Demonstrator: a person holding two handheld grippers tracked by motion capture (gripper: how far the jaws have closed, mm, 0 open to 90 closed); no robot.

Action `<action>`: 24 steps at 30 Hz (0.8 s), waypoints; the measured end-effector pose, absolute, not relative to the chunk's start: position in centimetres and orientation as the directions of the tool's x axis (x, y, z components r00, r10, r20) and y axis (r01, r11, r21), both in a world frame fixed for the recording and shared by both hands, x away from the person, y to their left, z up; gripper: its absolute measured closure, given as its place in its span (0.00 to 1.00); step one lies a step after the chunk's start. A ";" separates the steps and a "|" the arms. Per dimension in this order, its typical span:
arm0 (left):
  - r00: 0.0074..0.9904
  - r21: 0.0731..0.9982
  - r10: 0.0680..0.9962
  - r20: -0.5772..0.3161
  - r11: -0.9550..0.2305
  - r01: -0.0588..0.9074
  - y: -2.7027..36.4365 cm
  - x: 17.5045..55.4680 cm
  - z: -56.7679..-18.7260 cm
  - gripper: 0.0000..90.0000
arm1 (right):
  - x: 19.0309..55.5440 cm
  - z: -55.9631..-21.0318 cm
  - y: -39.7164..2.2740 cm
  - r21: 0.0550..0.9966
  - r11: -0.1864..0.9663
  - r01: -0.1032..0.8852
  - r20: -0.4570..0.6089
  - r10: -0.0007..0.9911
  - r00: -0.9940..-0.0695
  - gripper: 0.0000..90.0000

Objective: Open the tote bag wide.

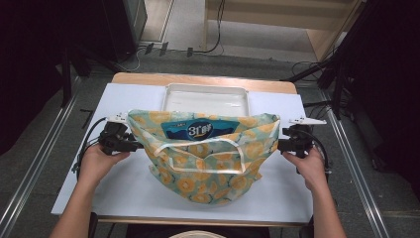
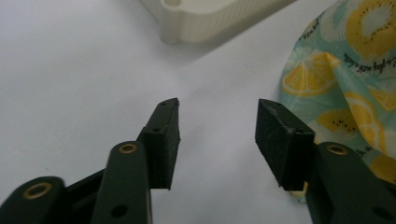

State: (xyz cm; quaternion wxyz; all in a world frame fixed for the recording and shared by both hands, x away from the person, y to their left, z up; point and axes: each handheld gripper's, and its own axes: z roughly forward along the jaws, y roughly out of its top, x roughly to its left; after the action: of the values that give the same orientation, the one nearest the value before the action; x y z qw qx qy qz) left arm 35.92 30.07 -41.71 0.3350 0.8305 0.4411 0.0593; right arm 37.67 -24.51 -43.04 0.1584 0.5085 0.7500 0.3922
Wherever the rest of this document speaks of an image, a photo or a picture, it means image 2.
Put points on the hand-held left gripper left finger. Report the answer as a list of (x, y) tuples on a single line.
[(165, 149)]

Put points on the fruit-print cloth bag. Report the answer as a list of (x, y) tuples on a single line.
[(348, 87)]

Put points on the white plastic tray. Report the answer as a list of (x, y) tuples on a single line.
[(199, 21)]

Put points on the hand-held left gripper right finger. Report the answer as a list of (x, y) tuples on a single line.
[(280, 146)]

